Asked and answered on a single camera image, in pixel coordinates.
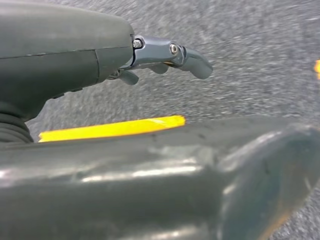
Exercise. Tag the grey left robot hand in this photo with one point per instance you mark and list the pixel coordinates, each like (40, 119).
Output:
(62, 33)

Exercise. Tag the yellow tape square outline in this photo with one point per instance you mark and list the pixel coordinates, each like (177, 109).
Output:
(112, 129)

